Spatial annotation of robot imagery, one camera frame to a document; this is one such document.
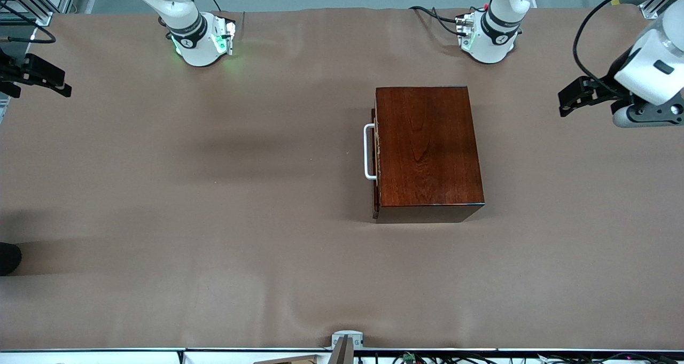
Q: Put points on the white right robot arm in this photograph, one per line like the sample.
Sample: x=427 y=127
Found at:
x=195 y=38

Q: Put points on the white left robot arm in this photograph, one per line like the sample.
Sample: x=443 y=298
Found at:
x=499 y=27

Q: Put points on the table cover mat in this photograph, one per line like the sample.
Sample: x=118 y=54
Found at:
x=267 y=273

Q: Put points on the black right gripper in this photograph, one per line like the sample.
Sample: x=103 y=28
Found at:
x=16 y=72

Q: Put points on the dark brown wooden cabinet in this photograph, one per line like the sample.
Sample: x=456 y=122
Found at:
x=427 y=150

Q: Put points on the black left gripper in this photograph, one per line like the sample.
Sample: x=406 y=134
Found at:
x=611 y=84

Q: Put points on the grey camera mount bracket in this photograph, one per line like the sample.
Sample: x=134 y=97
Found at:
x=347 y=336

